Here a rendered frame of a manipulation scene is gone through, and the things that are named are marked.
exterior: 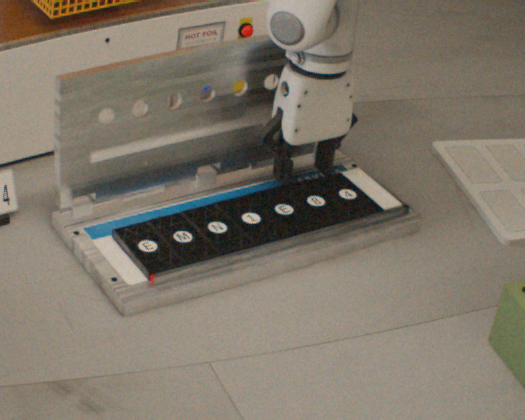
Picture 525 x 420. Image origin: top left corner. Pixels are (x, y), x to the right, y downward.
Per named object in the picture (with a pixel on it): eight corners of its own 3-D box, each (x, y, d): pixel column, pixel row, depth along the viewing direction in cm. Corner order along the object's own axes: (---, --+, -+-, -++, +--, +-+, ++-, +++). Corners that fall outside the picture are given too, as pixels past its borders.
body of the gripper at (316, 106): (303, 75, 149) (292, 153, 155) (367, 65, 154) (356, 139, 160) (269, 51, 154) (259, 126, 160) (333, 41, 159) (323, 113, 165)
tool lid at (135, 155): (60, 80, 140) (54, 76, 141) (60, 220, 149) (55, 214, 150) (351, 27, 163) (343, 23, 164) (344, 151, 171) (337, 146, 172)
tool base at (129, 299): (124, 317, 138) (124, 291, 136) (51, 225, 152) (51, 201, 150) (419, 231, 160) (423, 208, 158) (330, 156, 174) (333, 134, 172)
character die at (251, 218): (254, 251, 149) (255, 243, 148) (212, 210, 155) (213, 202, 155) (288, 242, 151) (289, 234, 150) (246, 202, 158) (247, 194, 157)
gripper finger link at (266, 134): (258, 122, 153) (265, 156, 157) (308, 96, 156) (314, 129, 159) (253, 118, 154) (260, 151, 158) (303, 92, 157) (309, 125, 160)
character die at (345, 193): (353, 225, 156) (354, 217, 155) (310, 187, 163) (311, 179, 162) (382, 217, 158) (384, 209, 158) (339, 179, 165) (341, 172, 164)
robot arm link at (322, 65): (310, 61, 148) (307, 82, 149) (366, 53, 152) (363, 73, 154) (272, 35, 153) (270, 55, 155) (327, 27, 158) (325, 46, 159)
